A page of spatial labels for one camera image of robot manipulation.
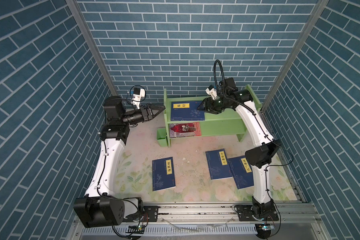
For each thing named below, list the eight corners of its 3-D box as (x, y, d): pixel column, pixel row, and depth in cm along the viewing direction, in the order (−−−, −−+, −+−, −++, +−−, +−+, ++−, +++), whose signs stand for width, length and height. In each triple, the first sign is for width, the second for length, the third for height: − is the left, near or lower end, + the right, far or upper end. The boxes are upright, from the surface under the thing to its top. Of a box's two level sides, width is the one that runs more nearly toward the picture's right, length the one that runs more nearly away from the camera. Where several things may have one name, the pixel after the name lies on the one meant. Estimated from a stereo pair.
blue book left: (153, 191, 83) (152, 190, 81) (152, 161, 94) (151, 160, 93) (176, 186, 85) (176, 185, 83) (172, 158, 96) (172, 156, 94)
